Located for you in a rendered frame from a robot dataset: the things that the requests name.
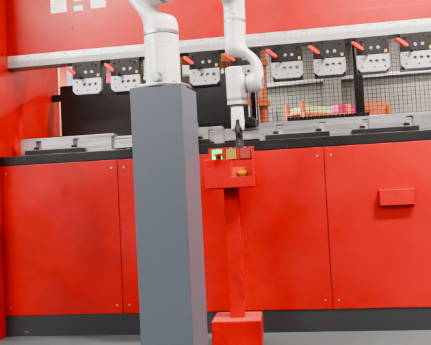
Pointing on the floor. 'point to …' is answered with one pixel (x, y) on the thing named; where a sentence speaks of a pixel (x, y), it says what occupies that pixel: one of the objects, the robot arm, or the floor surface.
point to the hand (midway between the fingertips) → (239, 143)
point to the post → (357, 86)
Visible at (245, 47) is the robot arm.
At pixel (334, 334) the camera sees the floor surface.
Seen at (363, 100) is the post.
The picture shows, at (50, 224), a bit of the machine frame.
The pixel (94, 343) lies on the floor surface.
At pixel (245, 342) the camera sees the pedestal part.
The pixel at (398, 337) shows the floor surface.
